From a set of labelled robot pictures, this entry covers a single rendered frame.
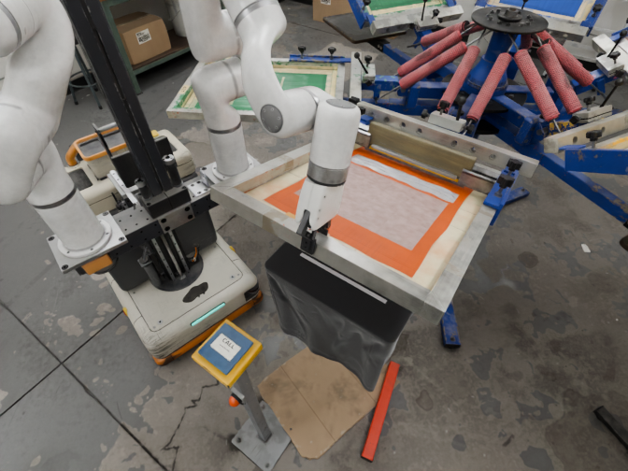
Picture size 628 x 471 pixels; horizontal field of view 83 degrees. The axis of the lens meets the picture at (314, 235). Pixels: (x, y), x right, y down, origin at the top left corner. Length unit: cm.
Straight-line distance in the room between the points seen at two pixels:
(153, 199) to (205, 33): 44
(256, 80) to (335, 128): 15
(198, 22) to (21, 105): 37
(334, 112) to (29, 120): 51
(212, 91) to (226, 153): 19
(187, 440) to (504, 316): 177
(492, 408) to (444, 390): 23
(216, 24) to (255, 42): 28
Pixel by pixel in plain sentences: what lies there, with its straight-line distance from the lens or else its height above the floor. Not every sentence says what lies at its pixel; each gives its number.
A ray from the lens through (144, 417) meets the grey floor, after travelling 206.
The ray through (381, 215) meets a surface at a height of 117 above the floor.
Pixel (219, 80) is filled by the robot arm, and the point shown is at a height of 143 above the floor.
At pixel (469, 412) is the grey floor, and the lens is 204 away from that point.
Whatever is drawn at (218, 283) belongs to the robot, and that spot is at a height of 28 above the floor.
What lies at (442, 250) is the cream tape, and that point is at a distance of 90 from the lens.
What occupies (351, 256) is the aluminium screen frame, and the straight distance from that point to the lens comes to 72.
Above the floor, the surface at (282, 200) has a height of 121.
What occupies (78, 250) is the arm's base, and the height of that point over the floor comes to 115.
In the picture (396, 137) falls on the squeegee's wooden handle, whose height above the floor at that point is 116.
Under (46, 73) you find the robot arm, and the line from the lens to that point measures 77.
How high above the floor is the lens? 184
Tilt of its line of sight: 49 degrees down
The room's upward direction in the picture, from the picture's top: straight up
